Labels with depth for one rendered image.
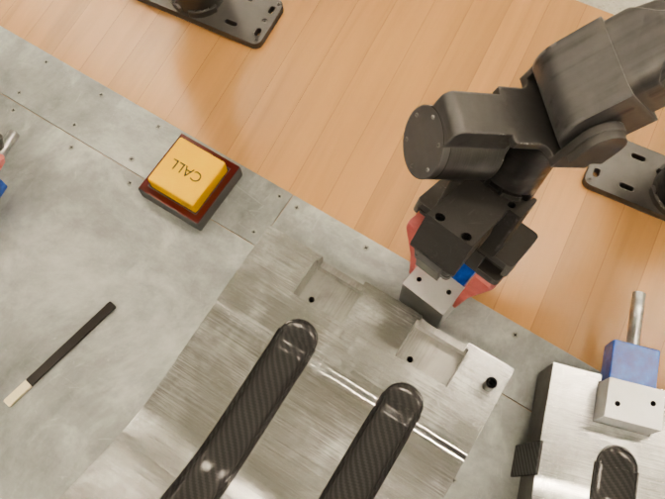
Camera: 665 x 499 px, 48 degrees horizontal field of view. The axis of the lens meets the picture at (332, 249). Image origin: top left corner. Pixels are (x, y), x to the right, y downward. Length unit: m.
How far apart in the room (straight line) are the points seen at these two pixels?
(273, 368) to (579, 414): 0.28
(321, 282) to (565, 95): 0.29
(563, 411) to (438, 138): 0.29
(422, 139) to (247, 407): 0.28
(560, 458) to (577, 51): 0.35
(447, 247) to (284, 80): 0.39
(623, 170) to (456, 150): 0.35
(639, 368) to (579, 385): 0.06
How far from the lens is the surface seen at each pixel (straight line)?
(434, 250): 0.58
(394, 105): 0.87
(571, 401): 0.72
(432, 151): 0.56
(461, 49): 0.92
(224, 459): 0.67
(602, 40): 0.57
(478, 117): 0.56
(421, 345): 0.70
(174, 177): 0.80
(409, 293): 0.73
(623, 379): 0.73
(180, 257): 0.80
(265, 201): 0.82
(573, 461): 0.72
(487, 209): 0.61
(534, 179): 0.62
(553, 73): 0.57
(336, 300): 0.71
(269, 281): 0.69
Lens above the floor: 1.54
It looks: 69 degrees down
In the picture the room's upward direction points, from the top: 2 degrees counter-clockwise
